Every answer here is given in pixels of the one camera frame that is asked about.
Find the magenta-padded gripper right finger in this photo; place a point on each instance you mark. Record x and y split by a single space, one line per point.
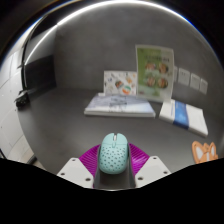
151 171

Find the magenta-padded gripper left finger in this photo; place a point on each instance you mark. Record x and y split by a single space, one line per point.
75 171

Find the mint green perforated computer mouse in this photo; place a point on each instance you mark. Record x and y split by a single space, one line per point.
113 155

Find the white book with blue band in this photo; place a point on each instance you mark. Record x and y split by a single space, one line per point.
183 116

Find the grey flat book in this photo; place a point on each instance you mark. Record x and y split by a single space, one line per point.
120 106

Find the white card with colourful stickers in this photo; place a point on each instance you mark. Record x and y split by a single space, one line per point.
120 83

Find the green standing food poster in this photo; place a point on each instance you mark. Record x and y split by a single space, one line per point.
154 73

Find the black flat monitor panel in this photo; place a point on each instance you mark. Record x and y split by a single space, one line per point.
40 75

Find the white wall socket plates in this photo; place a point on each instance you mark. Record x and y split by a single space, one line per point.
183 76

